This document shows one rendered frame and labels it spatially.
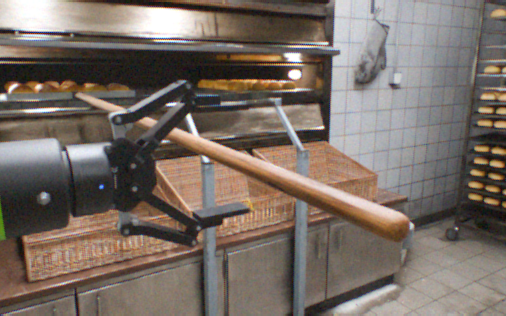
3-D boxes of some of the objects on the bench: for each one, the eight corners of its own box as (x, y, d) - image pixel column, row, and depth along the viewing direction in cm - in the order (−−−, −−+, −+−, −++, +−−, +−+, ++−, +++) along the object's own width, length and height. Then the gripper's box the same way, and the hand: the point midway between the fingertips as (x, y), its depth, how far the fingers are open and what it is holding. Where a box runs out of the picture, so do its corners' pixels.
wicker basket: (152, 212, 209) (149, 161, 203) (244, 194, 239) (244, 149, 233) (190, 246, 169) (187, 183, 163) (295, 220, 198) (296, 166, 192)
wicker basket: (22, 236, 180) (15, 176, 174) (147, 213, 208) (144, 161, 202) (26, 285, 139) (16, 209, 133) (181, 248, 167) (179, 185, 161)
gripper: (48, 58, 42) (228, 60, 53) (71, 277, 47) (231, 236, 58) (58, 56, 36) (260, 59, 47) (83, 308, 41) (259, 256, 52)
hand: (236, 159), depth 52 cm, fingers open, 13 cm apart
